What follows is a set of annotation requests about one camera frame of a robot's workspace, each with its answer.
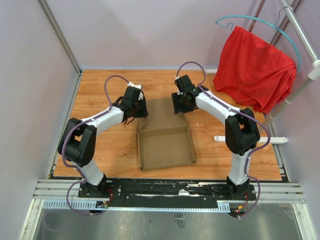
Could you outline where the brown cardboard box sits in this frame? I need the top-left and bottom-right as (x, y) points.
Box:
(137, 97), (196, 172)

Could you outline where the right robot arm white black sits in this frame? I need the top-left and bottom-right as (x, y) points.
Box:
(171, 75), (261, 200)

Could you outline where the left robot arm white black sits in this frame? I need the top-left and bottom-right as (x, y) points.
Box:
(58, 82), (148, 198)

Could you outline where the white garment rack base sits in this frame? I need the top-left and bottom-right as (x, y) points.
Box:
(213, 135), (288, 145)

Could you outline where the red cloth on hanger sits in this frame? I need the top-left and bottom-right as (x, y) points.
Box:
(213, 26), (297, 114)

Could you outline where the teal clothes hanger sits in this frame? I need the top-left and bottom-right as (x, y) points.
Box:
(214, 6), (302, 75)

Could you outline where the silver garment rack pole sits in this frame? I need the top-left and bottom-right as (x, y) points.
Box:
(264, 0), (320, 121)

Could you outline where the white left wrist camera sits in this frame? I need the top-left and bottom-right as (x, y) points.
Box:
(127, 81), (143, 90)

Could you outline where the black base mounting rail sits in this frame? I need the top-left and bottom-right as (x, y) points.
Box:
(78, 178), (259, 201)

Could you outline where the grey slotted cable duct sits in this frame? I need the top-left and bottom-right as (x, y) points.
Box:
(43, 199), (231, 213)

